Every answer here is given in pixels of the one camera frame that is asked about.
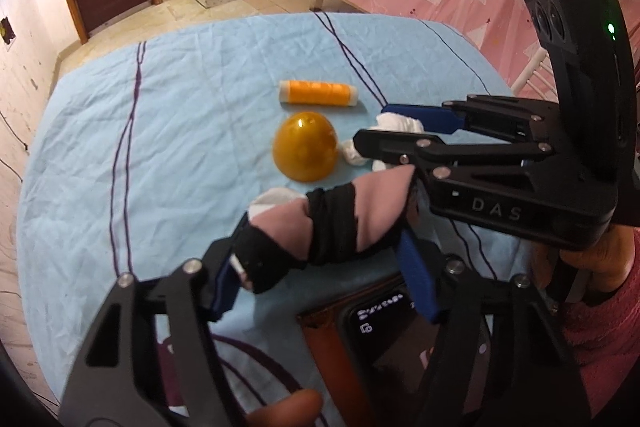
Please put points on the white tissue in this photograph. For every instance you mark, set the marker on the white tissue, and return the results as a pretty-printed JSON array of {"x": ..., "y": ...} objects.
[
  {"x": 400, "y": 123},
  {"x": 272, "y": 202},
  {"x": 352, "y": 154}
]

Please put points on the orange thread spool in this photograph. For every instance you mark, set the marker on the orange thread spool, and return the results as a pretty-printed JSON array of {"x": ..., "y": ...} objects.
[{"x": 317, "y": 93}]

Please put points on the person's right hand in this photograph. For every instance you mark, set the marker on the person's right hand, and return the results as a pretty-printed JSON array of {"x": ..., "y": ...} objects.
[{"x": 612, "y": 262}]

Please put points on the white metal chair frame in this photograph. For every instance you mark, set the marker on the white metal chair frame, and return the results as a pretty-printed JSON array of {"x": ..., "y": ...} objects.
[{"x": 532, "y": 74}]

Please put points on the black smartphone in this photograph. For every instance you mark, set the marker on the black smartphone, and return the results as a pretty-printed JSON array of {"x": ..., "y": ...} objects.
[{"x": 390, "y": 347}]

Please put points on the person's left hand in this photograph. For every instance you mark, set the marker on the person's left hand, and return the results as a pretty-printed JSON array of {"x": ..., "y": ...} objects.
[{"x": 285, "y": 409}]

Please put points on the person's right forearm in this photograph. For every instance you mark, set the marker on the person's right forearm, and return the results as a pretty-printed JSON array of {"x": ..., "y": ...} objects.
[{"x": 605, "y": 347}]

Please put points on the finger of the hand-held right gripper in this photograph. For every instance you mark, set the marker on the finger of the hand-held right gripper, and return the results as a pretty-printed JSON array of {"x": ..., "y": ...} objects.
[
  {"x": 390, "y": 146},
  {"x": 420, "y": 114}
]

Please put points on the light blue bedsheet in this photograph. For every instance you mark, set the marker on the light blue bedsheet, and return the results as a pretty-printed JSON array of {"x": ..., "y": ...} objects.
[{"x": 200, "y": 117}]

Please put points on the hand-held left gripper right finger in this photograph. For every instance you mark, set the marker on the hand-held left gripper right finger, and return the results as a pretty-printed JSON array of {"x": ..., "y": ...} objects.
[{"x": 417, "y": 279}]

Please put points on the open wall socket box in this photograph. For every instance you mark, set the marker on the open wall socket box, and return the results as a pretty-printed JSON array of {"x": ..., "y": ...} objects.
[{"x": 6, "y": 31}]

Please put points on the golden plastic egg shell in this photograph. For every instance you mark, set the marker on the golden plastic egg shell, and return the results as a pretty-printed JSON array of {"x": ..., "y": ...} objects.
[{"x": 305, "y": 147}]

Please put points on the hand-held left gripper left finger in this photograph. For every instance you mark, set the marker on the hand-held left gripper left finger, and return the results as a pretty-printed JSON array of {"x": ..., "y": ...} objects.
[{"x": 225, "y": 289}]

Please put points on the pink and black sock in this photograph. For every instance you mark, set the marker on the pink and black sock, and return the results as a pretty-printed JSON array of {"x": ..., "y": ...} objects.
[{"x": 370, "y": 207}]

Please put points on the brown leather case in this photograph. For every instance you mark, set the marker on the brown leather case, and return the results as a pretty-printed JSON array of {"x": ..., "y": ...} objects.
[{"x": 325, "y": 357}]

